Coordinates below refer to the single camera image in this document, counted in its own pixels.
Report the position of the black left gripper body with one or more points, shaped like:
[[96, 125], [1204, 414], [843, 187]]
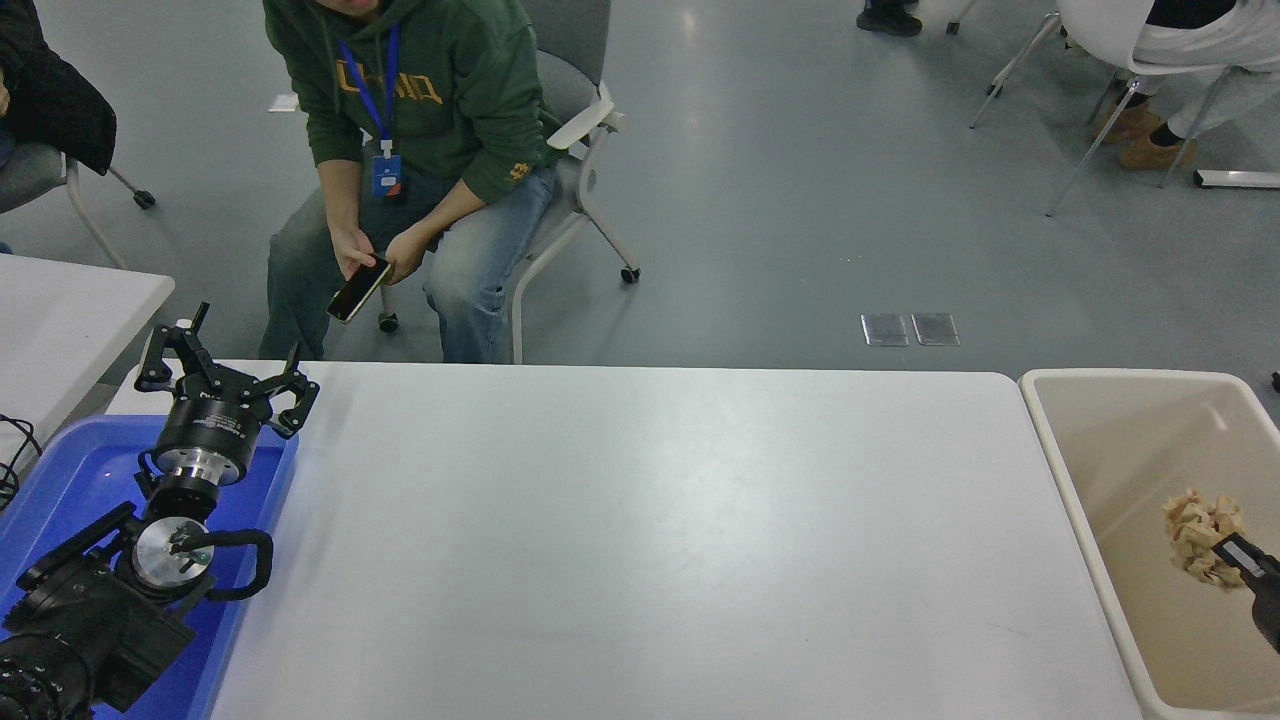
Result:
[[215, 425]]

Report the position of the tan paper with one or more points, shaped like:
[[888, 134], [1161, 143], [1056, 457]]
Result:
[[1195, 530]]

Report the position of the black smartphone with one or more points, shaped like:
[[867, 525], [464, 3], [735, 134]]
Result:
[[358, 290]]

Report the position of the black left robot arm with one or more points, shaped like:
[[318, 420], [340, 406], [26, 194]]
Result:
[[95, 620]]

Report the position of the person's right hand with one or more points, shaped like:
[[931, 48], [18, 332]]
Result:
[[352, 250]]

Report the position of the person's left hand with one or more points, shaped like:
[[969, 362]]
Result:
[[405, 255]]

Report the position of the white side table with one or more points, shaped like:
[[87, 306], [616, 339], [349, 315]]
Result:
[[60, 330]]

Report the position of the large beige plastic bin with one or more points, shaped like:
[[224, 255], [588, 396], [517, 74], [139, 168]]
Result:
[[1130, 470]]

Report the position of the blue plastic tray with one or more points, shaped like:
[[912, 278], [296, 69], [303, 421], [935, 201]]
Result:
[[70, 470]]

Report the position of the grey wheeled office chair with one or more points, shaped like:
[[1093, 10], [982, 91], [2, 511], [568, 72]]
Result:
[[580, 60], [30, 170]]

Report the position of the white paper scrap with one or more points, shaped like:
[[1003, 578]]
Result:
[[284, 102]]

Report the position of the person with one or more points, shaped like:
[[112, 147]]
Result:
[[450, 90], [1200, 50], [890, 18], [50, 90]]

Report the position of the white metal bar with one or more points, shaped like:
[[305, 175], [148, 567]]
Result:
[[1240, 179]]

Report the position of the metal floor plate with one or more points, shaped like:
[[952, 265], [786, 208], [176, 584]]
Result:
[[885, 330], [935, 329]]

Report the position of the white chair with metal legs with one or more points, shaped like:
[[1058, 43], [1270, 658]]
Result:
[[1100, 30]]

